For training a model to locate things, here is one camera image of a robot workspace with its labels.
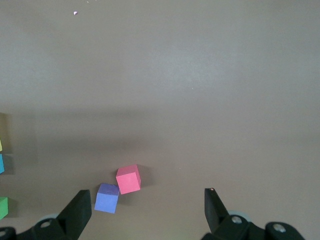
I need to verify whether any purple foam cube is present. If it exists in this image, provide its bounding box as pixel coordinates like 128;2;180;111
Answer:
94;182;120;214

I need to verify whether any red foam cube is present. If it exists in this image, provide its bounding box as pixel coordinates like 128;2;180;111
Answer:
115;164;142;195

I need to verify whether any green foam cube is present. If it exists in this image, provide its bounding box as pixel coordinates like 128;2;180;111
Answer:
0;196;9;220

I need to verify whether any brown table cover sheet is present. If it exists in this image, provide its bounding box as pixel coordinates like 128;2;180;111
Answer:
0;0;320;240

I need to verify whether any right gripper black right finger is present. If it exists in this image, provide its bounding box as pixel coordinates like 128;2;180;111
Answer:
201;187;306;240

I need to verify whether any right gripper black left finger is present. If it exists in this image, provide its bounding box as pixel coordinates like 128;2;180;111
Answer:
0;189;93;240

